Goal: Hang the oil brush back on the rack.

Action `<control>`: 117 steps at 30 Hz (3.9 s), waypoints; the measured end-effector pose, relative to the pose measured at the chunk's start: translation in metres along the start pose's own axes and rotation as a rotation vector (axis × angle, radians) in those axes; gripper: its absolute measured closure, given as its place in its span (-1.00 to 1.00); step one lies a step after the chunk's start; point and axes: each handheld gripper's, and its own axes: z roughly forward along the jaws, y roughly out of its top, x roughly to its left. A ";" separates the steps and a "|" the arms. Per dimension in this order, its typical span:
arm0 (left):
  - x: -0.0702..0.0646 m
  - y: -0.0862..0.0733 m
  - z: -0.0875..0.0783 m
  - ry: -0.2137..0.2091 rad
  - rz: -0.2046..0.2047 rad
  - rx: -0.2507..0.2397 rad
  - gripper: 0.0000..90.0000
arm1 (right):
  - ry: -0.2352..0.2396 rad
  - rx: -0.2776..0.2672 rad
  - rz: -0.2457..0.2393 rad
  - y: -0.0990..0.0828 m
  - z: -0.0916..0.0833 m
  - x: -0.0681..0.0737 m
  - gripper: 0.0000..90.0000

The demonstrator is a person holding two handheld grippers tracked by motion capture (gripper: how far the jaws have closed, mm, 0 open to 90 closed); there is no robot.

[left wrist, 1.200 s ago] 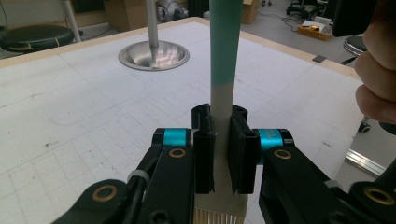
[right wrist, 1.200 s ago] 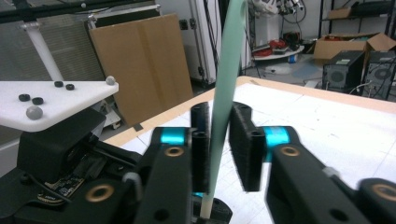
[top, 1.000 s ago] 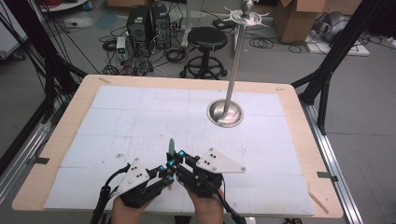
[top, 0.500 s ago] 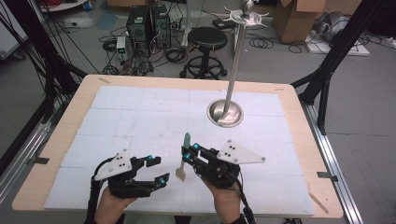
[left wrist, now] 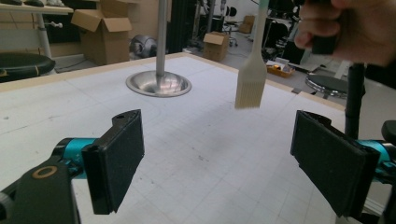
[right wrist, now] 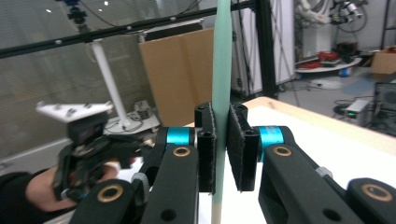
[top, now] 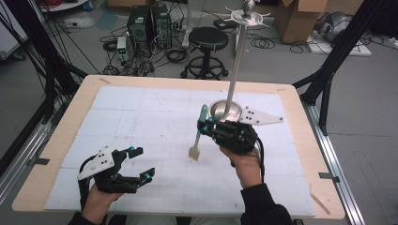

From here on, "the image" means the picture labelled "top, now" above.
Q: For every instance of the white round table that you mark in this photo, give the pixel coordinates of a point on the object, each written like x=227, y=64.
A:
x=62, y=4

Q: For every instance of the grey rounded appliance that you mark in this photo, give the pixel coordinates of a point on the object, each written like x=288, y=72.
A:
x=336, y=26

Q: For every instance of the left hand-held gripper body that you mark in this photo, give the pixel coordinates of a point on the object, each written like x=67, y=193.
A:
x=100, y=162

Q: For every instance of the black computer tower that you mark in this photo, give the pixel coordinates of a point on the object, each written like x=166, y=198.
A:
x=138, y=23
x=162, y=25

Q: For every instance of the small grey power supply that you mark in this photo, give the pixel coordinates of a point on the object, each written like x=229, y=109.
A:
x=121, y=47

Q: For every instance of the black power adapter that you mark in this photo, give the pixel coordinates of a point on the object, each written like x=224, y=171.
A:
x=224, y=24

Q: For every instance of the brown cardboard box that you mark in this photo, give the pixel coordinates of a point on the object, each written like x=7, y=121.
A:
x=297, y=22

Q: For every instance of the white flat board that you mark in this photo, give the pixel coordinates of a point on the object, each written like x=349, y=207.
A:
x=356, y=50

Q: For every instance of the black round stool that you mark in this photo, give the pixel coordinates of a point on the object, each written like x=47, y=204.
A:
x=208, y=39

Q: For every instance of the person's left hand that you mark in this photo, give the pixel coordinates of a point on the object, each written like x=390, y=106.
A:
x=100, y=204

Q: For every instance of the white pole stand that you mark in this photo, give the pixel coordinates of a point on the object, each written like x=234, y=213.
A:
x=188, y=22

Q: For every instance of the metal utensil stand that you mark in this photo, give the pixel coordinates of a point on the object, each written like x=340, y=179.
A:
x=236, y=56

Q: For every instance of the black tape piece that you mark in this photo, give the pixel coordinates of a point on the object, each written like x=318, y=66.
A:
x=39, y=161
x=328, y=176

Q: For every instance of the person's right hand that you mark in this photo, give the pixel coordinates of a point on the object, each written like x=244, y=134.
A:
x=247, y=168

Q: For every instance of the aluminium rail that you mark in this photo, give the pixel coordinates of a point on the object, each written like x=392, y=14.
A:
x=22, y=162
x=338, y=156

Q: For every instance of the white grid mat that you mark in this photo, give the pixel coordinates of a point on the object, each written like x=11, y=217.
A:
x=175, y=125

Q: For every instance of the beige tape strip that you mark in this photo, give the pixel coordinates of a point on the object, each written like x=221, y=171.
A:
x=104, y=81

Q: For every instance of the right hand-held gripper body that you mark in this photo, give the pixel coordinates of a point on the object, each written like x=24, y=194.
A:
x=237, y=134

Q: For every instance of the white cabinet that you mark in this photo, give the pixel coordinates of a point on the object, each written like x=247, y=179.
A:
x=9, y=34

